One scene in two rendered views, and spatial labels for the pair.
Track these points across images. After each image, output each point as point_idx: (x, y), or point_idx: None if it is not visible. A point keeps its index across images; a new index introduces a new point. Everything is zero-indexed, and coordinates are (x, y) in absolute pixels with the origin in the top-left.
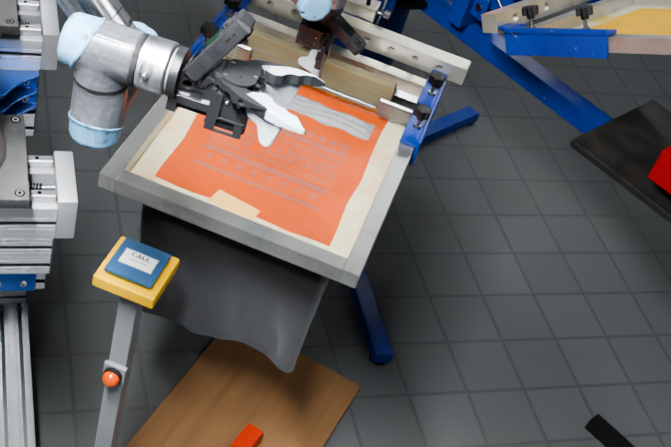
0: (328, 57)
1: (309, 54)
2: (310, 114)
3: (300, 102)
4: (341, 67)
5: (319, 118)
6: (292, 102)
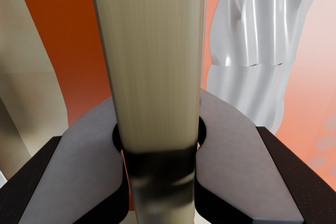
0: (145, 141)
1: (188, 210)
2: (296, 31)
3: (252, 77)
4: (196, 8)
5: None
6: (266, 95)
